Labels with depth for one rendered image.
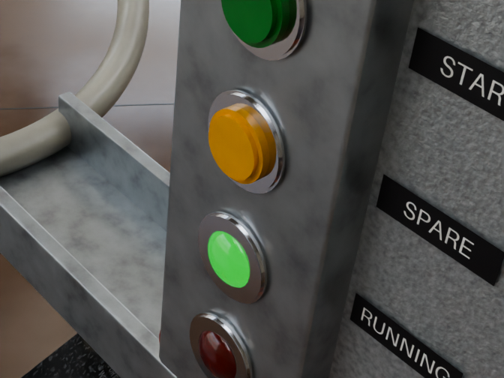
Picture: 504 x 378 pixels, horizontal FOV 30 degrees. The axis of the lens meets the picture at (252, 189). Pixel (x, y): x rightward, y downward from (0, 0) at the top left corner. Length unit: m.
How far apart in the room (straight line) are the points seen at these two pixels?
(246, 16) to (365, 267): 0.10
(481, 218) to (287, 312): 0.09
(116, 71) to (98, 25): 2.55
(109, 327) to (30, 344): 1.57
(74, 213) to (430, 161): 0.48
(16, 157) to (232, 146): 0.47
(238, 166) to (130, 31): 0.57
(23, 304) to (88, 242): 1.56
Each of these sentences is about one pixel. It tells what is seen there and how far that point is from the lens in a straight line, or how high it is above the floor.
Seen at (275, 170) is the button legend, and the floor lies 1.41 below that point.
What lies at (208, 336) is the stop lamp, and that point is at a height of 1.32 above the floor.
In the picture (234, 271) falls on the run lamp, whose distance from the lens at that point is 0.33.
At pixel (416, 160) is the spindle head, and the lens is 0.29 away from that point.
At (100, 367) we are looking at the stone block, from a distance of 1.03.
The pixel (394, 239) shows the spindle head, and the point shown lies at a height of 1.40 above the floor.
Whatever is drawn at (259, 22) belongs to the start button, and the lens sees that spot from 0.28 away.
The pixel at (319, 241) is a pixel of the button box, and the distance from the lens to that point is 0.30.
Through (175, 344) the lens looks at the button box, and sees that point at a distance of 0.41.
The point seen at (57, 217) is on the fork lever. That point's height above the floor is 1.12.
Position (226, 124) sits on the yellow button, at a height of 1.42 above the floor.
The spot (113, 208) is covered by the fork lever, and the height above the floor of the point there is 1.12.
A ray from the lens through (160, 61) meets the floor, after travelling 3.18.
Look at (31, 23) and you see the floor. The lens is 3.38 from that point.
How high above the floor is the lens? 1.59
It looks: 37 degrees down
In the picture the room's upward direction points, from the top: 7 degrees clockwise
